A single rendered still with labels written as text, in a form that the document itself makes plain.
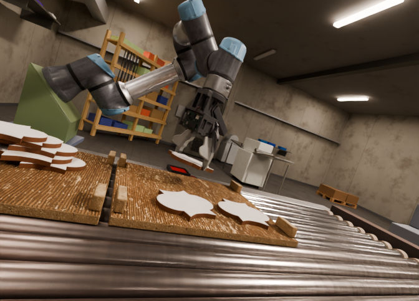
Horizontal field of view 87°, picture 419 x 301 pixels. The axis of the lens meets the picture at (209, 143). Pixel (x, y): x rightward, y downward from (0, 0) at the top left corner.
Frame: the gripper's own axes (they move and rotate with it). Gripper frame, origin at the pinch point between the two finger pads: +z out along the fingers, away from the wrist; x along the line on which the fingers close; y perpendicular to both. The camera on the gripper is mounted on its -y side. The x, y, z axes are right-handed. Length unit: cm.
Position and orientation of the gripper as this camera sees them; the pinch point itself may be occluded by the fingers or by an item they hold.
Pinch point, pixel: (191, 161)
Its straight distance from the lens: 64.3
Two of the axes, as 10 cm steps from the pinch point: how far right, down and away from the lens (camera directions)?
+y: -5.1, -1.8, -8.4
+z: -3.9, 9.2, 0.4
